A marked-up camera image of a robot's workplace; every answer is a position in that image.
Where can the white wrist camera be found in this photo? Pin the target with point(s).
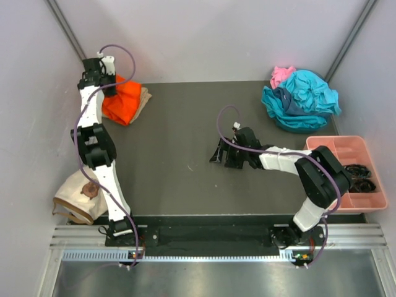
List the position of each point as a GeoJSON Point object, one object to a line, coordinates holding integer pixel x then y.
{"type": "Point", "coordinates": [236, 126]}
{"type": "Point", "coordinates": [107, 64]}

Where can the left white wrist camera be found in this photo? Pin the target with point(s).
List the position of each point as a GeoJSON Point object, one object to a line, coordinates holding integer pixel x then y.
{"type": "Point", "coordinates": [107, 64]}

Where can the orange t shirt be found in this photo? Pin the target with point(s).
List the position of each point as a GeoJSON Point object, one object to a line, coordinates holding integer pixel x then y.
{"type": "Point", "coordinates": [122, 107]}

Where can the pink t shirt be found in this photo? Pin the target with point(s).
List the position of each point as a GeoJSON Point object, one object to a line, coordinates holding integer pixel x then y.
{"type": "Point", "coordinates": [280, 74]}

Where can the folded beige t shirt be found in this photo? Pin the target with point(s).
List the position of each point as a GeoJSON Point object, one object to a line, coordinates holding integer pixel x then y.
{"type": "Point", "coordinates": [145, 96]}

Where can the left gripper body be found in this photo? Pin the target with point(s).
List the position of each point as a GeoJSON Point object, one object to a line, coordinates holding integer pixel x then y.
{"type": "Point", "coordinates": [109, 79]}

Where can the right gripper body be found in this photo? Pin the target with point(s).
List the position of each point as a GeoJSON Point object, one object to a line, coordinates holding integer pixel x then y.
{"type": "Point", "coordinates": [236, 158]}

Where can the turquoise t shirt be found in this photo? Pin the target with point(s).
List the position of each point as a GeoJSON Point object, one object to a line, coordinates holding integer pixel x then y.
{"type": "Point", "coordinates": [306, 99]}

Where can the pink divided tray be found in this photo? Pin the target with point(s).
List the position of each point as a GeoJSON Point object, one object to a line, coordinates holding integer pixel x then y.
{"type": "Point", "coordinates": [352, 150]}

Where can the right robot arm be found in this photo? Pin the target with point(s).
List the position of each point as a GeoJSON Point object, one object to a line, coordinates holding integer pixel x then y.
{"type": "Point", "coordinates": [323, 177]}

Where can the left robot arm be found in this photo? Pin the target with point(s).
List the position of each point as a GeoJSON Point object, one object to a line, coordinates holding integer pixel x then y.
{"type": "Point", "coordinates": [97, 152]}

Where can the aluminium frame rail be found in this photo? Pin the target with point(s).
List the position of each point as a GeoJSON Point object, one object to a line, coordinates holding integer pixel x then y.
{"type": "Point", "coordinates": [341, 236]}

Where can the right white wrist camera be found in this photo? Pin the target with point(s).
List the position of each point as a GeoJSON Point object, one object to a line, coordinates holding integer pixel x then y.
{"type": "Point", "coordinates": [236, 126]}

